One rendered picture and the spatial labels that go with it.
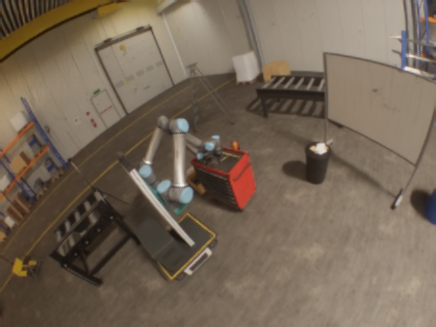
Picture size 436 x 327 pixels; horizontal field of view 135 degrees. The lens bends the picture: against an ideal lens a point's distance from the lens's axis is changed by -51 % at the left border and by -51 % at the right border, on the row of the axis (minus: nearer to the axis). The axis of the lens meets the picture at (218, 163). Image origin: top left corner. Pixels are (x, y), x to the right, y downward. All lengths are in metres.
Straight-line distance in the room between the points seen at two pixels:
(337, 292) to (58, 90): 12.65
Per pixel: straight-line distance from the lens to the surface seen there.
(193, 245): 2.60
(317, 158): 2.86
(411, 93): 2.76
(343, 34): 9.11
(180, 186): 1.60
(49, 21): 8.82
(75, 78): 11.81
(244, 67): 8.54
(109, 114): 11.95
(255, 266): 2.60
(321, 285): 2.57
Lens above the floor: 2.47
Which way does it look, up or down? 38 degrees down
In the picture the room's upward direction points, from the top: 21 degrees counter-clockwise
